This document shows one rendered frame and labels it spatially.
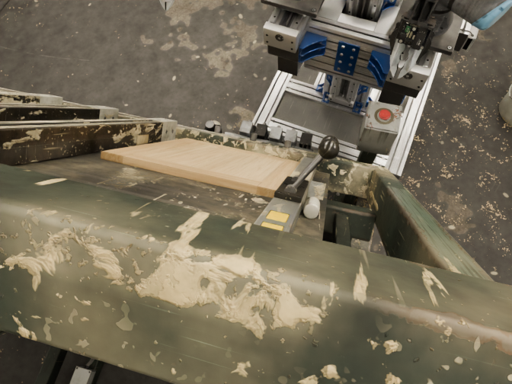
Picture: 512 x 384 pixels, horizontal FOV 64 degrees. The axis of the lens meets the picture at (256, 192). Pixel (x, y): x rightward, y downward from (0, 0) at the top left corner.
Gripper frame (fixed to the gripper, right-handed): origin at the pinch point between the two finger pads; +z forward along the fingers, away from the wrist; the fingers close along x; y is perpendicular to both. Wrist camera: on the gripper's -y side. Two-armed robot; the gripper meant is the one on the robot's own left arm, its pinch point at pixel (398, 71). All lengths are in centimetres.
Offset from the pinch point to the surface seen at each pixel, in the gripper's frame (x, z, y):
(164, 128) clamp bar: -65, 41, 3
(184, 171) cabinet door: -36, 20, 40
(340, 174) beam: -5.2, 45.8, -14.0
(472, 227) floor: 68, 105, -91
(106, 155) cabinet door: -55, 22, 43
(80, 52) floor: -205, 96, -107
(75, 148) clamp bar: -60, 20, 47
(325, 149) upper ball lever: -6.5, 0.3, 42.1
